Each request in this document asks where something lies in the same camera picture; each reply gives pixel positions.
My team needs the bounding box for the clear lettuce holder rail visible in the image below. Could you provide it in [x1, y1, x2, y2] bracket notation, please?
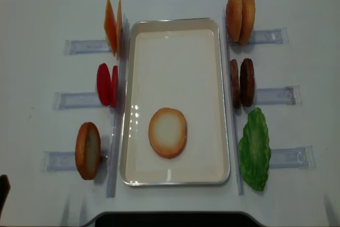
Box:
[269, 146, 316, 169]

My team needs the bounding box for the outer bun top right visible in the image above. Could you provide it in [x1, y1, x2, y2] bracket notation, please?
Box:
[239, 0, 256, 45]

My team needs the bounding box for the white metal tray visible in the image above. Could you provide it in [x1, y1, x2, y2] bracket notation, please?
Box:
[120, 18, 230, 186]

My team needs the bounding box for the clear cheese holder rail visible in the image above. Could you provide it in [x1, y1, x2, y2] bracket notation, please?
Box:
[64, 40, 112, 55]

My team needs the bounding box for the outer dark meat patty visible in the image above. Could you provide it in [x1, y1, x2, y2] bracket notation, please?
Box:
[240, 58, 255, 107]

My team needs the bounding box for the clear tomato holder rail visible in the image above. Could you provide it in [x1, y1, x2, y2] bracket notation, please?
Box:
[52, 92, 103, 110]

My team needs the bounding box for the inner brown meat patty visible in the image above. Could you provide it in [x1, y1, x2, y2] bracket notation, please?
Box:
[229, 59, 241, 109]

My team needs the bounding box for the bun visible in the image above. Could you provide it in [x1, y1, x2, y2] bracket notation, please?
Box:
[239, 0, 256, 45]
[226, 0, 242, 42]

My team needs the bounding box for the orange cheese slice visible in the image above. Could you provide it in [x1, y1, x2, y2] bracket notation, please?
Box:
[116, 0, 123, 58]
[104, 0, 117, 56]

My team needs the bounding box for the inner bun top right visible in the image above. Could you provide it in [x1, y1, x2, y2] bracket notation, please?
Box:
[226, 0, 242, 42]

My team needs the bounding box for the clear patty holder rail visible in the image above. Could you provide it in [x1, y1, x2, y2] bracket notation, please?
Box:
[253, 86, 302, 105]

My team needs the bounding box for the green lettuce leaf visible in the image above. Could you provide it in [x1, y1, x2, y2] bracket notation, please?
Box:
[239, 107, 271, 192]

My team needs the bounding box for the black base at table edge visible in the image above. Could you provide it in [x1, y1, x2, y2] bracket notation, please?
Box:
[95, 212, 259, 226]

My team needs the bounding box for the inner red tomato slice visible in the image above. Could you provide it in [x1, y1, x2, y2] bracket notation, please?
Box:
[110, 65, 118, 108]

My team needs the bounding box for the outer orange cheese slice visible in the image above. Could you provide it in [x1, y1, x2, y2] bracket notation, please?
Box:
[104, 0, 117, 56]

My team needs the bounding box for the red tomato slice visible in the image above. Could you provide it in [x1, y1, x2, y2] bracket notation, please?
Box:
[110, 65, 118, 108]
[97, 63, 111, 106]

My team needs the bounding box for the flat bread slice on tray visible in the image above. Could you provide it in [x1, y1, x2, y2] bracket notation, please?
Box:
[148, 107, 187, 159]

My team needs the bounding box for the upright bread slice left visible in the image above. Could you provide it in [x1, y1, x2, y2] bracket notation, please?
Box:
[75, 122, 101, 180]

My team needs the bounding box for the clear bun holder rail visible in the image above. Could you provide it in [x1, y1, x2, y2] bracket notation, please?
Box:
[246, 27, 289, 45]

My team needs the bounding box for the inner orange cheese slice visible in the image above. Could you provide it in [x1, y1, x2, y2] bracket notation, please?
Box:
[116, 0, 123, 58]

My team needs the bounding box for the outer red tomato slice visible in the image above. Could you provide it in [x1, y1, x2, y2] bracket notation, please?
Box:
[97, 63, 111, 106]

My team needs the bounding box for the clear bread holder rail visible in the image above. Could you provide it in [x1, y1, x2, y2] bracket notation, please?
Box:
[41, 150, 109, 172]

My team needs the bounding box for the dark object bottom left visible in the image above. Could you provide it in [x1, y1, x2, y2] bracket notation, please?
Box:
[0, 174, 11, 214]

